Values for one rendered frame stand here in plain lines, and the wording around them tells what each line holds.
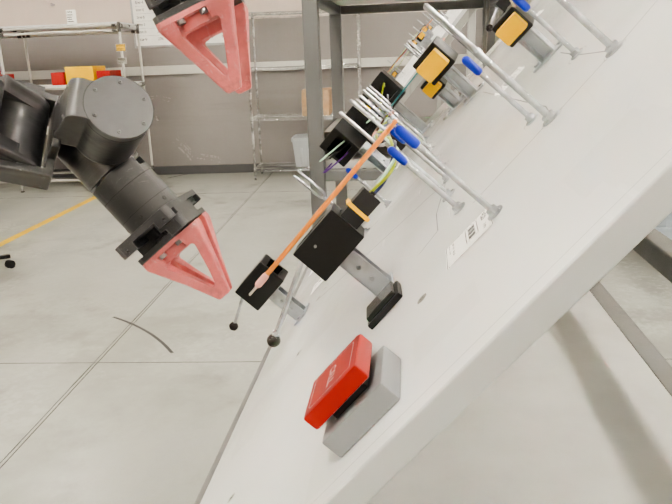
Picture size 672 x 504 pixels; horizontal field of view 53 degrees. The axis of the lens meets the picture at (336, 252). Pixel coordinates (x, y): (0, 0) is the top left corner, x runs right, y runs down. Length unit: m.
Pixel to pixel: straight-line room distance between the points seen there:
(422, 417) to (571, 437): 0.61
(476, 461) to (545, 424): 0.14
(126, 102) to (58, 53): 8.27
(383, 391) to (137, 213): 0.33
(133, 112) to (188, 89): 7.75
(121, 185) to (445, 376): 0.38
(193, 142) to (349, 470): 8.04
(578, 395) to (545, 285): 0.74
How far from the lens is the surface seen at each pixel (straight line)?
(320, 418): 0.43
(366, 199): 0.62
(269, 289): 0.98
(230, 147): 8.29
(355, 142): 1.30
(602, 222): 0.36
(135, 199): 0.65
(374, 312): 0.58
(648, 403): 1.10
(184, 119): 8.39
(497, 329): 0.37
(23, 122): 0.65
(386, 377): 0.42
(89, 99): 0.59
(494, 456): 0.92
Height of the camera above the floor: 1.30
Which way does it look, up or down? 16 degrees down
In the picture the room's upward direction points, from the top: 2 degrees counter-clockwise
